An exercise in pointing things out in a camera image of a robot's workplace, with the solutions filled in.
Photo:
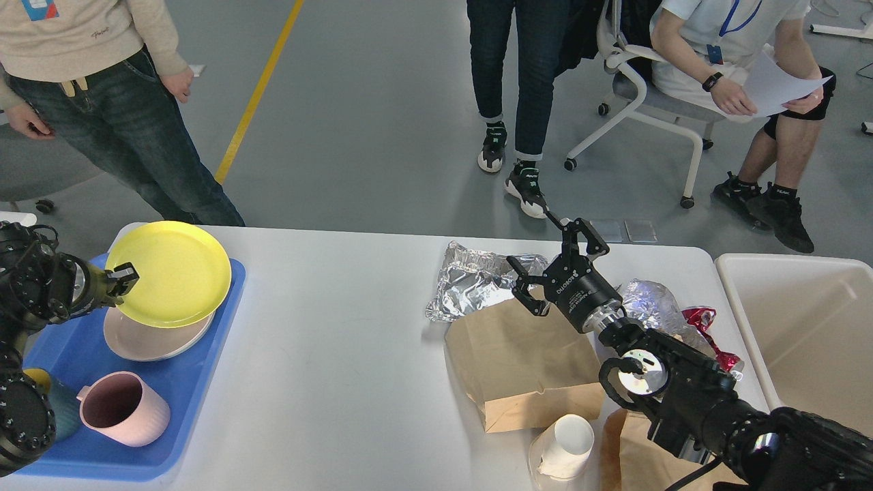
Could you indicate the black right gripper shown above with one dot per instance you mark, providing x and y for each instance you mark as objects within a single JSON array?
[{"x": 580, "y": 290}]

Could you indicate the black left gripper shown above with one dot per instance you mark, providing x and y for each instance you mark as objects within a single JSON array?
[{"x": 94, "y": 288}]

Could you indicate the yellow plastic plate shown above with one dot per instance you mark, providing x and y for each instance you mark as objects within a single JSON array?
[{"x": 184, "y": 273}]

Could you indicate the pink ribbed mug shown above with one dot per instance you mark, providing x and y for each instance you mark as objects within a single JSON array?
[{"x": 123, "y": 407}]

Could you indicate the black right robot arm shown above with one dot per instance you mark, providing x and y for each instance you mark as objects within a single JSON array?
[{"x": 694, "y": 410}]

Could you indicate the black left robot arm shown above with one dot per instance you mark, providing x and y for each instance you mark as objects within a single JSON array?
[{"x": 40, "y": 286}]

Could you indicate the pink plate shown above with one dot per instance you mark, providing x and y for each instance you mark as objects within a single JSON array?
[{"x": 137, "y": 342}]

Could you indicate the blue plastic tray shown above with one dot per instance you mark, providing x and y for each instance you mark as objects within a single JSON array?
[{"x": 77, "y": 353}]

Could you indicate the crumpled foil ball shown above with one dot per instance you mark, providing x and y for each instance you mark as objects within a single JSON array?
[{"x": 656, "y": 307}]

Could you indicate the crumpled aluminium foil sheet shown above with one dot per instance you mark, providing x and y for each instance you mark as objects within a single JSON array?
[{"x": 469, "y": 280}]

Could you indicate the brown paper bag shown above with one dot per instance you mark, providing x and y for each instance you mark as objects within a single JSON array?
[
  {"x": 522, "y": 370},
  {"x": 629, "y": 461}
]

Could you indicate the teal yellow mug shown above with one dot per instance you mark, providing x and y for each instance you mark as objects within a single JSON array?
[{"x": 62, "y": 399}]

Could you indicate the white paper cup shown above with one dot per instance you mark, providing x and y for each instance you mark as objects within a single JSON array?
[{"x": 559, "y": 456}]

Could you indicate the white grey office chair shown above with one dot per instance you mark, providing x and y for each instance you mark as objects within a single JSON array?
[{"x": 623, "y": 41}]

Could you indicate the person in beige sweater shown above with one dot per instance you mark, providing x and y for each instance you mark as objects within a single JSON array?
[{"x": 108, "y": 78}]

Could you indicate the person in dark jeans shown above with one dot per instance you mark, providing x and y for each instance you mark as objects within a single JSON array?
[{"x": 552, "y": 37}]

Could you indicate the beige plastic bin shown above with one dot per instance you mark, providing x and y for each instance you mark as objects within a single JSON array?
[{"x": 807, "y": 324}]

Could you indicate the white paper sheets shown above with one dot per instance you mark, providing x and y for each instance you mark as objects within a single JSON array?
[{"x": 770, "y": 88}]

